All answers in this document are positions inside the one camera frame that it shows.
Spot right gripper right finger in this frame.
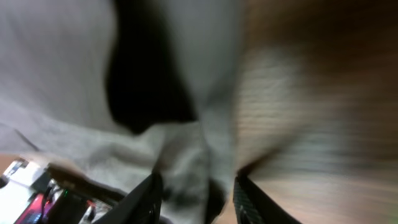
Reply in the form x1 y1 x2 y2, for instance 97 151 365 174
233 176 300 224

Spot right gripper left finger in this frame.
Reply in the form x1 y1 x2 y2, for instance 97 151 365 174
94 173 163 224

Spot grey shorts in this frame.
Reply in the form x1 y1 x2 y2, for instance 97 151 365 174
1 0 244 223

